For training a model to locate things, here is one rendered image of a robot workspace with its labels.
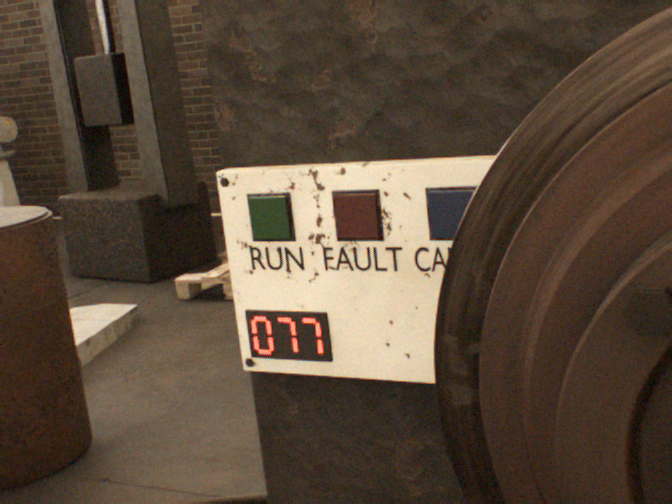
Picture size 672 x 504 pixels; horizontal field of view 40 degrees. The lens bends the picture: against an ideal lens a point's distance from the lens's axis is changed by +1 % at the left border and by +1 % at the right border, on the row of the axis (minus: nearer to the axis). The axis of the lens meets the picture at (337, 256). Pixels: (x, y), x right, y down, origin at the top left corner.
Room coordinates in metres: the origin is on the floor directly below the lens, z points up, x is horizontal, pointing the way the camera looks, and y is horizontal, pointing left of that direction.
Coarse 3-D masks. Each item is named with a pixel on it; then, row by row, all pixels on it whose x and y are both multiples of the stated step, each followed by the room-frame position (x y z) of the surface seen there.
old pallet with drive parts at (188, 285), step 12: (228, 264) 5.29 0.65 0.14; (180, 276) 5.22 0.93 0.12; (192, 276) 5.18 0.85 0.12; (204, 276) 5.06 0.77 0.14; (216, 276) 5.05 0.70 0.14; (228, 276) 5.00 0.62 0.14; (180, 288) 5.14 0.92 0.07; (192, 288) 5.15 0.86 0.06; (204, 288) 5.27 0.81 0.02; (228, 288) 5.00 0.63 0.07
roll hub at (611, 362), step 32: (640, 256) 0.44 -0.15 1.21; (608, 320) 0.42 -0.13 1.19; (576, 352) 0.42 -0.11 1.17; (608, 352) 0.42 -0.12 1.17; (640, 352) 0.41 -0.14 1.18; (576, 384) 0.42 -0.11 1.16; (608, 384) 0.42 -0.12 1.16; (640, 384) 0.41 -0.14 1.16; (576, 416) 0.42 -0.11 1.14; (608, 416) 0.42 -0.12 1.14; (640, 416) 0.42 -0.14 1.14; (576, 448) 0.42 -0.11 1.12; (608, 448) 0.42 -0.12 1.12; (640, 448) 0.42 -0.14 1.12; (576, 480) 0.42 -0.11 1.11; (608, 480) 0.42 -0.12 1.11; (640, 480) 0.42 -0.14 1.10
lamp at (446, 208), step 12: (432, 192) 0.68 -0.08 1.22; (444, 192) 0.67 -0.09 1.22; (456, 192) 0.67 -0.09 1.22; (468, 192) 0.67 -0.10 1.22; (432, 204) 0.68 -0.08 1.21; (444, 204) 0.67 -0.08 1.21; (456, 204) 0.67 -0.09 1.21; (432, 216) 0.68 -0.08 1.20; (444, 216) 0.68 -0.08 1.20; (456, 216) 0.67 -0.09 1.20; (432, 228) 0.68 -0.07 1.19; (444, 228) 0.68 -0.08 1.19; (456, 228) 0.67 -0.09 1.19
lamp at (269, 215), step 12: (252, 204) 0.75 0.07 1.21; (264, 204) 0.75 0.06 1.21; (276, 204) 0.74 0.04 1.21; (252, 216) 0.75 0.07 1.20; (264, 216) 0.75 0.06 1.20; (276, 216) 0.74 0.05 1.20; (288, 216) 0.74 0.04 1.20; (252, 228) 0.75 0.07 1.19; (264, 228) 0.75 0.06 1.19; (276, 228) 0.74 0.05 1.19; (288, 228) 0.74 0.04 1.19
